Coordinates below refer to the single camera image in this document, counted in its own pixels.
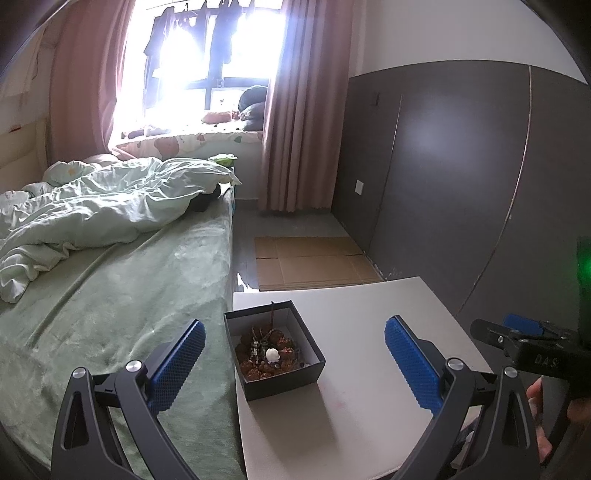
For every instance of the patterned pillow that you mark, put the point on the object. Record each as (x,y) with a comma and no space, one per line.
(69,171)

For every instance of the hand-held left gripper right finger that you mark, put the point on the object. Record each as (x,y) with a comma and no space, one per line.
(411,364)

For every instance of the person's right hand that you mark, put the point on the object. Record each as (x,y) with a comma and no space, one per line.
(535,401)

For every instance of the pink curtain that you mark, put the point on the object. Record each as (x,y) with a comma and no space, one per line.
(304,106)
(83,78)

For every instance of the pale green quilt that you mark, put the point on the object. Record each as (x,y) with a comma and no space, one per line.
(115,203)

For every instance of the window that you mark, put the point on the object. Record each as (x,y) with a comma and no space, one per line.
(194,46)

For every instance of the dark pillows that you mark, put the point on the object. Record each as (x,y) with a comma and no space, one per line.
(254,108)

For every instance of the wall socket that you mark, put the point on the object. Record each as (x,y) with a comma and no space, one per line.
(358,187)

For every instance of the orange plush toy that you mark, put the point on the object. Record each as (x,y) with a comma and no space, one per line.
(217,117)

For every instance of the dark hanging garments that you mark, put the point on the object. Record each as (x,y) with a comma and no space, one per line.
(233,27)

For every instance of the bed with green sheet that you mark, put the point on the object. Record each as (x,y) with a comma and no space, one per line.
(115,323)

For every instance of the black jewelry box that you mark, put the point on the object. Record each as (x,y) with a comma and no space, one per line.
(286,378)

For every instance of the beige padded headboard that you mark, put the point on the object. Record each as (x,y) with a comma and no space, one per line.
(23,152)

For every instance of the dark hanging shirt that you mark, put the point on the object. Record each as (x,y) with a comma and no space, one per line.
(168,41)

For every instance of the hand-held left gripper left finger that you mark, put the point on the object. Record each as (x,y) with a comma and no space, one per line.
(178,364)

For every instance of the patterned window seat cushion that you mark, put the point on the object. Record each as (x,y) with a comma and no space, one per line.
(184,143)

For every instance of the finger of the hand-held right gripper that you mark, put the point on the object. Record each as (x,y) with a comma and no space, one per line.
(524,324)
(494,337)

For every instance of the flat cardboard sheet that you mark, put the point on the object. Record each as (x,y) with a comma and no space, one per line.
(314,263)

